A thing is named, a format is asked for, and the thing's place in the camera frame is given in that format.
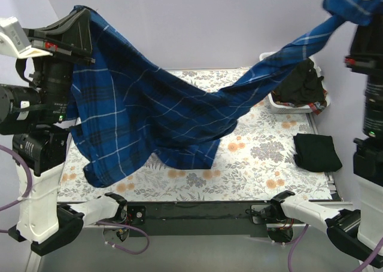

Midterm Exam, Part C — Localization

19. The blue plaid long sleeve shirt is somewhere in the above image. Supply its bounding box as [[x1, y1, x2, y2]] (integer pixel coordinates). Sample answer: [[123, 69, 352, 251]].
[[67, 0, 382, 188]]

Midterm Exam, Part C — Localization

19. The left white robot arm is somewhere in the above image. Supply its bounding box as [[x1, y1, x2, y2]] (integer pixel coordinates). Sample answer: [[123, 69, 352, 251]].
[[1, 8, 127, 256]]

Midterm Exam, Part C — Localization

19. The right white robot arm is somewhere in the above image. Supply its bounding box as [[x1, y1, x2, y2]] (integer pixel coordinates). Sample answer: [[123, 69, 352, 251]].
[[267, 15, 382, 271]]

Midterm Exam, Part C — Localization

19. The right white plastic basket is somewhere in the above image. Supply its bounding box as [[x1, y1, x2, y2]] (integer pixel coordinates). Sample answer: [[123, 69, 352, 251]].
[[259, 51, 331, 114]]

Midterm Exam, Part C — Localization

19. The floral patterned table mat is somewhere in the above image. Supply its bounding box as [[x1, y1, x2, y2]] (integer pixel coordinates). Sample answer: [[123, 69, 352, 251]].
[[56, 69, 335, 201]]

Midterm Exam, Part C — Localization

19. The black crumpled shirt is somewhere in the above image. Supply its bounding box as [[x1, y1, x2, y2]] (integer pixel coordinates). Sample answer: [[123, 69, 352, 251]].
[[271, 59, 325, 106]]

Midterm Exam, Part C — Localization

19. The folded black shirt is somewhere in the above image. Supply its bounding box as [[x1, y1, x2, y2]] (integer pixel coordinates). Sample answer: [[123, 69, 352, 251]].
[[293, 133, 342, 173]]

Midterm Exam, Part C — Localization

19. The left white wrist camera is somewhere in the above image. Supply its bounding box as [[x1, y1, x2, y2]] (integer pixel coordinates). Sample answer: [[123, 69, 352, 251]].
[[1, 17, 53, 59]]

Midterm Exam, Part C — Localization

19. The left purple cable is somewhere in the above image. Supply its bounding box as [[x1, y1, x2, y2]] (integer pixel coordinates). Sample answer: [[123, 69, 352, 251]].
[[0, 145, 150, 255]]

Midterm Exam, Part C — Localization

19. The purple cable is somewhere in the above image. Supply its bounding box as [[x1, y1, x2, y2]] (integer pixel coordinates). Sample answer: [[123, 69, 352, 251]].
[[0, 145, 150, 255], [287, 224, 383, 272]]

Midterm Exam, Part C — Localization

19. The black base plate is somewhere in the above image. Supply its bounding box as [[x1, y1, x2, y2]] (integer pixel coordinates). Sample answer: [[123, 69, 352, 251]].
[[119, 200, 308, 237]]

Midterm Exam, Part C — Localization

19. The aluminium frame rail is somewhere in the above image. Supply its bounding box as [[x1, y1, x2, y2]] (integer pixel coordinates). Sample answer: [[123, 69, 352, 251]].
[[306, 113, 343, 201]]

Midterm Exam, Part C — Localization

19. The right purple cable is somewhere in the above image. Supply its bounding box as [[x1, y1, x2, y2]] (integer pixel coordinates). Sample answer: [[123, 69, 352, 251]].
[[287, 224, 383, 272]]

